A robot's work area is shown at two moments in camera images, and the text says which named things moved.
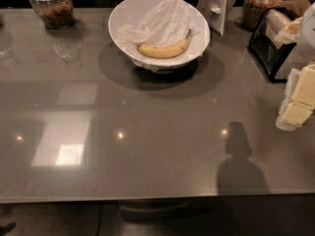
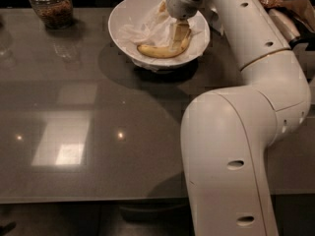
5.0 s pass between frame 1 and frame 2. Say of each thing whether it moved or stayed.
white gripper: moved
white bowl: stayed
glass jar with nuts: stayed
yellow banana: stayed
